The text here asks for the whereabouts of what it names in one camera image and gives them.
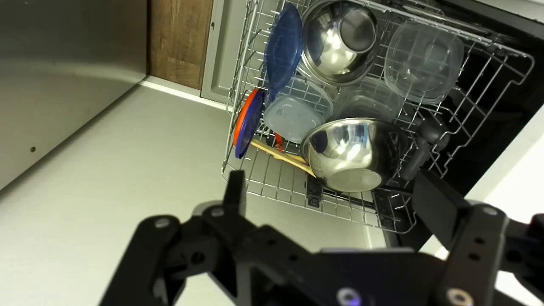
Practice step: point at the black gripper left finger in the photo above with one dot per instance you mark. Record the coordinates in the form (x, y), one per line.
(164, 251)

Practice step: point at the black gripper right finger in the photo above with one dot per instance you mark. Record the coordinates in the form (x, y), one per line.
(482, 241)

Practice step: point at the open dishwasher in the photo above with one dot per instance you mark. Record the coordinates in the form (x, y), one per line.
(499, 85)

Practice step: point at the wooden spoon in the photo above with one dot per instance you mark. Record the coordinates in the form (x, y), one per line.
(294, 159)

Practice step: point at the orange and blue plate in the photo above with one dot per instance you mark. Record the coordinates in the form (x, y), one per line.
(248, 120)

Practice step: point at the lower steel bowl in rack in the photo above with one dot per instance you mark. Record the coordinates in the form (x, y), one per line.
(351, 153)

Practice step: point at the steel bowl in rack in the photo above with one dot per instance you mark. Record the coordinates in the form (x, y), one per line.
(351, 153)
(339, 37)

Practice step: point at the small clear square container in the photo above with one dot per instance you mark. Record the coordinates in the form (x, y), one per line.
(292, 117)

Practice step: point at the clear plastic container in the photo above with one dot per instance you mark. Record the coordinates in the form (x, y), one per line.
(423, 62)

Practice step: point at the upper steel bowl in rack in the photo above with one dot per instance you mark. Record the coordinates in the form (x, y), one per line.
(339, 37)

